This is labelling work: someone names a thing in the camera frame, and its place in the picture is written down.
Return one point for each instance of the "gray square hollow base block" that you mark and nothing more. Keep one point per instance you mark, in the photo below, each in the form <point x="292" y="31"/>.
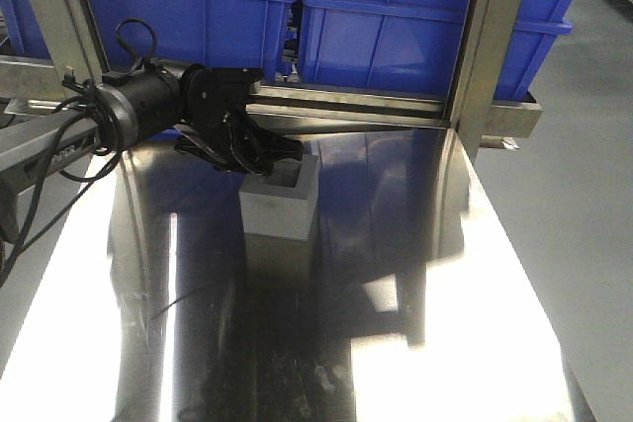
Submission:
<point x="283" y="203"/>

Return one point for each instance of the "stainless steel rack frame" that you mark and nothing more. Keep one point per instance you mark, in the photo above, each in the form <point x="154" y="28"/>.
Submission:
<point x="32" y="86"/>

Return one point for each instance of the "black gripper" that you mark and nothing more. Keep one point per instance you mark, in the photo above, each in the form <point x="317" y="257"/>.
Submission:
<point x="217" y="97"/>

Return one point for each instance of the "blue plastic bin right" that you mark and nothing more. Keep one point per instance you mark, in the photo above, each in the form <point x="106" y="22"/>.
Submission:
<point x="412" y="45"/>

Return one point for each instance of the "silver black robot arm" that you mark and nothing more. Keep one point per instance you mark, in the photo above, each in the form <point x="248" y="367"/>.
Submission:
<point x="114" y="115"/>

